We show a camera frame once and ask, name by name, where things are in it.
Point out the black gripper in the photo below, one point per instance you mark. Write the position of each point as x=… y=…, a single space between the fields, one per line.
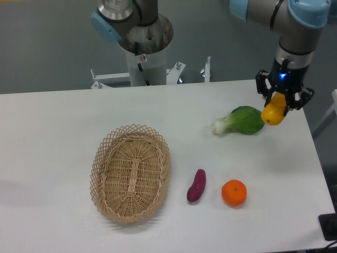
x=286 y=81

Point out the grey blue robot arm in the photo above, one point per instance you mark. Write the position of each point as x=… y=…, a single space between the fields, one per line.
x=141 y=30

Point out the woven wicker basket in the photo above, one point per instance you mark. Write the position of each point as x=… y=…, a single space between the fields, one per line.
x=130 y=173

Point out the green bok choy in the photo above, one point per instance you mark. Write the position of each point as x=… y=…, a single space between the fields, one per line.
x=244 y=120

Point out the orange mandarin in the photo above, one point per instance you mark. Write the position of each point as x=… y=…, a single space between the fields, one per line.
x=234 y=192

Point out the purple sweet potato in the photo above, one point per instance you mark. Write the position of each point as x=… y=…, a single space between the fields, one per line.
x=197 y=188

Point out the black device at edge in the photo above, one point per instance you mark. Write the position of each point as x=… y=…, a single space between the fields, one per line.
x=328 y=226

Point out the white frame at right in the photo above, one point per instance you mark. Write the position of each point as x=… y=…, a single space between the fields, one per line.
x=328 y=116

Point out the white metal base frame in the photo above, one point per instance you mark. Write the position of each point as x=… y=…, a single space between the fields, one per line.
x=173 y=76

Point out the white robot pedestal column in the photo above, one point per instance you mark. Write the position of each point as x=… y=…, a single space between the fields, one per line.
x=146 y=69

